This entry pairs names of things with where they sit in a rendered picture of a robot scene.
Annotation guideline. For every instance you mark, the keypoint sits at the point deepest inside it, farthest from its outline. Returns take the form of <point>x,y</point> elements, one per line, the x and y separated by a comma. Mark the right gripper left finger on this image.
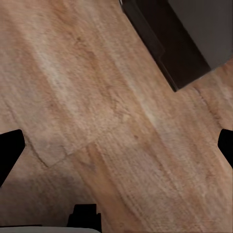
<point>12,145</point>

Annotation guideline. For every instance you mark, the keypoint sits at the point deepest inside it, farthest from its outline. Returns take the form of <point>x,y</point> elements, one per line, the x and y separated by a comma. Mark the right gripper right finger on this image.
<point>225,144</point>

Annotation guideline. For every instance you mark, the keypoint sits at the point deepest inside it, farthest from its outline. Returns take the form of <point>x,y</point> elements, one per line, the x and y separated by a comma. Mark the stairs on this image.
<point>188,38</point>

